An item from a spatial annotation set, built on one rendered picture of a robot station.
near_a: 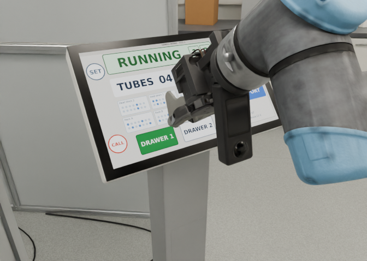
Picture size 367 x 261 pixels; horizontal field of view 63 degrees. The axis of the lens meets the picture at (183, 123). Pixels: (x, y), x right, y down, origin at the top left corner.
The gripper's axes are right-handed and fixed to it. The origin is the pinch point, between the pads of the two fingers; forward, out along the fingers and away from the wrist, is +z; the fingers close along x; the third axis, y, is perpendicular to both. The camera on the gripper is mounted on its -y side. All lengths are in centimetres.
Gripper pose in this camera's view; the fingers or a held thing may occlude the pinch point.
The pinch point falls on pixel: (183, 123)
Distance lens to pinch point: 54.9
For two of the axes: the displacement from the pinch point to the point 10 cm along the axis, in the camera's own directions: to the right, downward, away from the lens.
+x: -8.6, 2.2, -4.5
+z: -3.9, 2.7, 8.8
